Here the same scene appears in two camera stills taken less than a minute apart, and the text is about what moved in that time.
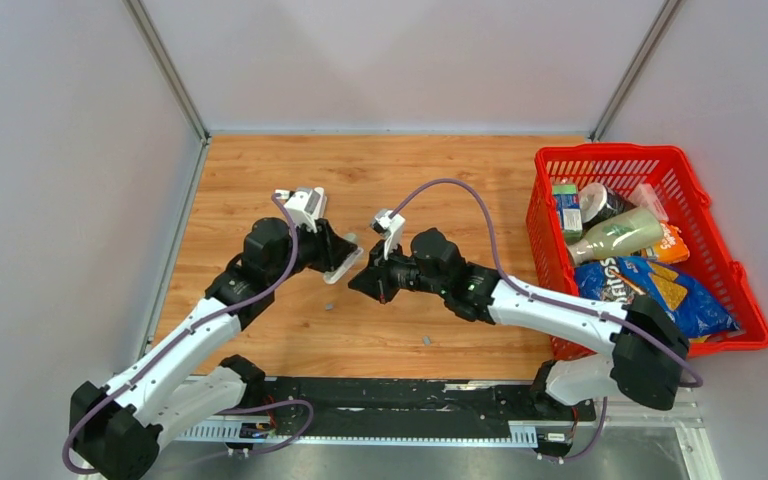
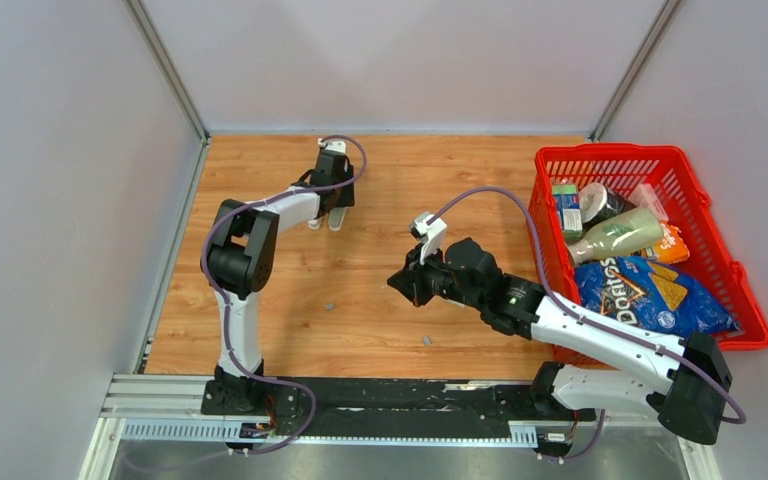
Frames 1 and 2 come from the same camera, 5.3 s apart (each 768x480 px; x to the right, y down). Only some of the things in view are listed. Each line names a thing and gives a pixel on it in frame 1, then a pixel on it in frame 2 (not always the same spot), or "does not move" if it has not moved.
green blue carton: (569, 211) does not move
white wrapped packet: (643, 195) does not move
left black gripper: (331, 249) to (348, 198)
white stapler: (336, 274) to (336, 219)
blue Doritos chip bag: (620, 279) does not move
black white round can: (597, 202) does not move
